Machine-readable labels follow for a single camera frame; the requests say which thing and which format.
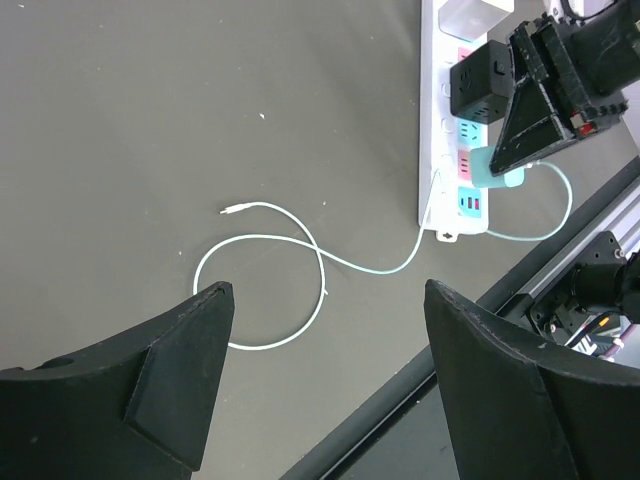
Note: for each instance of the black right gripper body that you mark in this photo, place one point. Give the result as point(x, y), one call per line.
point(586, 63)

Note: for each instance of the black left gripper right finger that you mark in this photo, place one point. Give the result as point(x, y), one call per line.
point(518, 406)

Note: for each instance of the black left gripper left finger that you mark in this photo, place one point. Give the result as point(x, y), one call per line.
point(137, 405)

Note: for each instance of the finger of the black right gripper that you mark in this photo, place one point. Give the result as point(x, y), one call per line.
point(534, 128)

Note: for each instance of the black cube adapter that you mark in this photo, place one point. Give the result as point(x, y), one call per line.
point(481, 84)

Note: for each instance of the white USB charger plug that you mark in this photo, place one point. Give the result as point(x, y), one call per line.
point(471, 19)

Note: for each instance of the white power strip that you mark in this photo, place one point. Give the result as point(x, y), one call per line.
point(448, 205)

